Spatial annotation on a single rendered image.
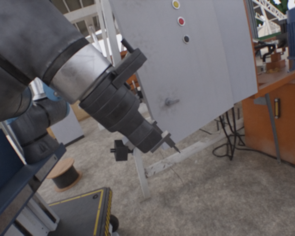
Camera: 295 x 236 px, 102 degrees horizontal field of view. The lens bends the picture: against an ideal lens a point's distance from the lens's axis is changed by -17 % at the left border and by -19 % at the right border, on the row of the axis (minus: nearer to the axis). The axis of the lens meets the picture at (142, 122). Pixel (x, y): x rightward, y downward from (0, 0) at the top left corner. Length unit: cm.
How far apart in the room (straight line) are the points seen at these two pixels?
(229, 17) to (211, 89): 33
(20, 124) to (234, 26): 104
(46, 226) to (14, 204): 45
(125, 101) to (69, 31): 12
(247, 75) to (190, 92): 37
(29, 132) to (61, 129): 279
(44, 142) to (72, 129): 280
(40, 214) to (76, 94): 83
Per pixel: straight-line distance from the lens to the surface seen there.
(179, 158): 117
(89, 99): 21
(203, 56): 59
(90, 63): 20
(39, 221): 102
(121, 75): 21
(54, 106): 89
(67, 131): 359
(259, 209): 112
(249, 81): 84
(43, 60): 21
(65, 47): 21
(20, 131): 81
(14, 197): 62
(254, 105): 134
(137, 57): 23
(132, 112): 22
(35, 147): 80
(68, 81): 20
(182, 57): 52
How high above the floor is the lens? 91
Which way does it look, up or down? 18 degrees down
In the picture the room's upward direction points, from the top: 20 degrees counter-clockwise
